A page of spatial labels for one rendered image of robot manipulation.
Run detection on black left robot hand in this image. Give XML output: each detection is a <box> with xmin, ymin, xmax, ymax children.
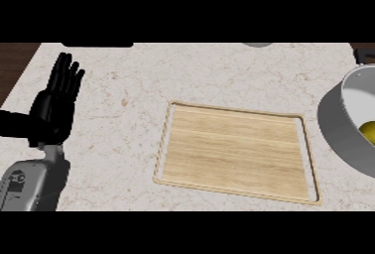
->
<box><xmin>0</xmin><ymin>52</ymin><xmax>87</xmax><ymax>149</ymax></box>

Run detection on pale wooden tray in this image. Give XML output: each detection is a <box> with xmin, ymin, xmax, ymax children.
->
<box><xmin>152</xmin><ymin>99</ymin><xmax>323</xmax><ymax>206</ymax></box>

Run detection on grey metal pot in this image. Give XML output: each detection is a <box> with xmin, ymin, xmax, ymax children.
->
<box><xmin>316</xmin><ymin>63</ymin><xmax>375</xmax><ymax>179</ymax></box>

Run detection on yellow lemon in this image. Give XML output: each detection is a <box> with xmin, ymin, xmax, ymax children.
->
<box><xmin>358</xmin><ymin>120</ymin><xmax>375</xmax><ymax>146</ymax></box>

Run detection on pale grey round object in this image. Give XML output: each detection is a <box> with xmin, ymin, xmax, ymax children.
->
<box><xmin>242</xmin><ymin>42</ymin><xmax>274</xmax><ymax>49</ymax></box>

